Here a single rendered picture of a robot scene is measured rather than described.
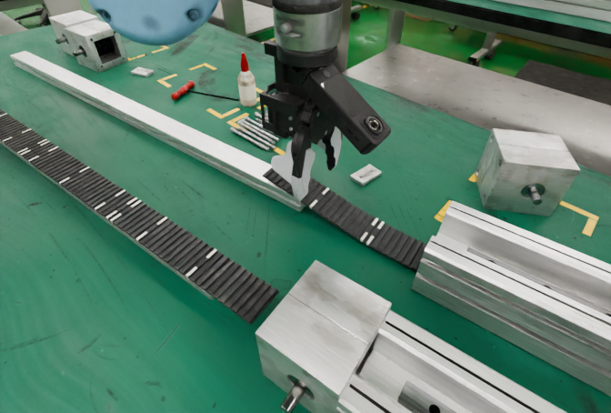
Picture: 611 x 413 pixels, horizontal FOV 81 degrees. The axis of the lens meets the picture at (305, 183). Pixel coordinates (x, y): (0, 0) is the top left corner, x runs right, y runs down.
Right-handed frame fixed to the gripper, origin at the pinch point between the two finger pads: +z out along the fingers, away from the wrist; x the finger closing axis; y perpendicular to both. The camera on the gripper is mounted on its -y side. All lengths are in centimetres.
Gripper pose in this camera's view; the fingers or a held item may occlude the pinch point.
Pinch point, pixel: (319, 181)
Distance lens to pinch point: 53.9
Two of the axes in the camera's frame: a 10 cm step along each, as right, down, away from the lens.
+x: -5.8, 5.5, -6.1
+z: 0.1, 7.5, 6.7
